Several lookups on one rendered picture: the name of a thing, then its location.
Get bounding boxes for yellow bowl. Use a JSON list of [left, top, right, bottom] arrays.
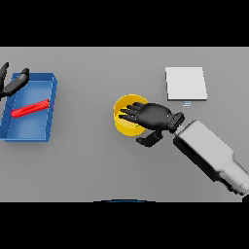
[[113, 93, 150, 137]]

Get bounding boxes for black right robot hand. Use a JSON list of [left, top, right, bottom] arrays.
[[118, 101, 186, 149]]

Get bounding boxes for blue tray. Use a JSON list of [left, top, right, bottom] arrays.
[[0, 72, 58, 143]]

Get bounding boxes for red beaker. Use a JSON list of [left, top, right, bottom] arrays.
[[11, 98, 51, 119]]

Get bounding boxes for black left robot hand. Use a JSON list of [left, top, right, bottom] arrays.
[[0, 61, 30, 100]]

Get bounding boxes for pale square measuring scale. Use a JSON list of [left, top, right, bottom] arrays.
[[164, 66, 208, 107]]

